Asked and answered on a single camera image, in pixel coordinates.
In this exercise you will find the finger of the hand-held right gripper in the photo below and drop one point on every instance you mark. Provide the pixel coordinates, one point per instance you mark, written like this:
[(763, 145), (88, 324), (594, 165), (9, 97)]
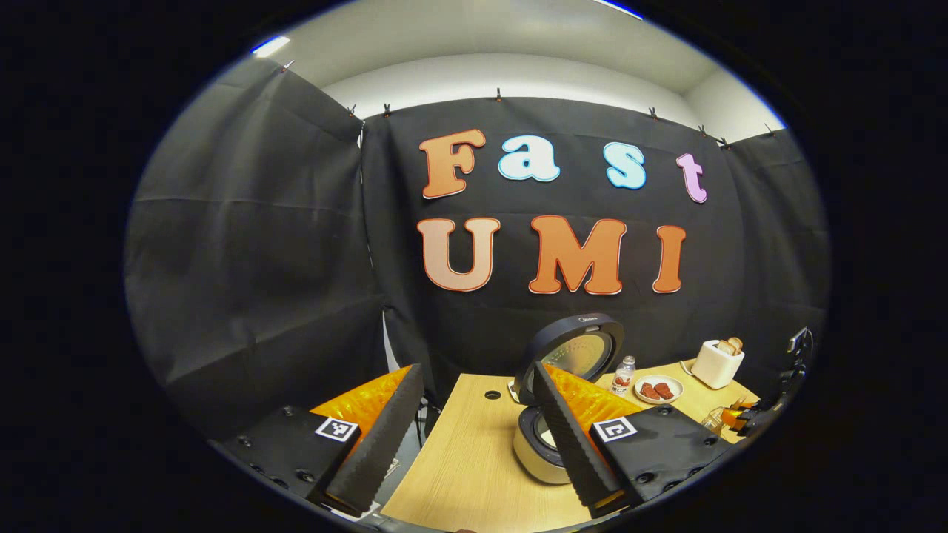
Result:
[(733, 418)]

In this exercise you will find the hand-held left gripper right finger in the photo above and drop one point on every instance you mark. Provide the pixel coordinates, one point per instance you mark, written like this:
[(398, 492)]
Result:
[(570, 444)]

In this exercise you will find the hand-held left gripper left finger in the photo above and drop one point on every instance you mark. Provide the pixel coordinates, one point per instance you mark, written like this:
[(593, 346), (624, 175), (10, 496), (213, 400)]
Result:
[(385, 444)]

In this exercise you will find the dark grey rice cooker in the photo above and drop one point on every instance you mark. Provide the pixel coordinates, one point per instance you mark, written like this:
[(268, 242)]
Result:
[(585, 348)]

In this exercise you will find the white toaster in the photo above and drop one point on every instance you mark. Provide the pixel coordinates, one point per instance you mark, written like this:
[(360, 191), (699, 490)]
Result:
[(712, 368)]

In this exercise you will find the toasted bread slice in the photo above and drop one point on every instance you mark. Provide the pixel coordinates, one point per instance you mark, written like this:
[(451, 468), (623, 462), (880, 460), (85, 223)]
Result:
[(725, 348), (735, 343)]

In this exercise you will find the white round plate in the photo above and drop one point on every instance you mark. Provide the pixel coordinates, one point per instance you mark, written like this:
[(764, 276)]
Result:
[(670, 380)]

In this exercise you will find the red meat piece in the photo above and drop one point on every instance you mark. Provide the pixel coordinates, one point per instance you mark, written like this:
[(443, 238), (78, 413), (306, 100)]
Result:
[(664, 391), (649, 391)]

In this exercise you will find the small white divided dish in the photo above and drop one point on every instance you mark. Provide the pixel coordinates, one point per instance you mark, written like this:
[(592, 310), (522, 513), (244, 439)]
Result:
[(512, 391)]

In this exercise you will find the clear bottle with red label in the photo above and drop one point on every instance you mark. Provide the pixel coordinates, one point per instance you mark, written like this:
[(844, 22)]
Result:
[(623, 379)]

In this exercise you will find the black backdrop cloth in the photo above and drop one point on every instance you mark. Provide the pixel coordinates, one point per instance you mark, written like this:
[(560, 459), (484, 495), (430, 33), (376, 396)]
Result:
[(259, 259)]

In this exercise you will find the ceiling light panel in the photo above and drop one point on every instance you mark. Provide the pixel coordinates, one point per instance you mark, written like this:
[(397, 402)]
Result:
[(270, 46)]

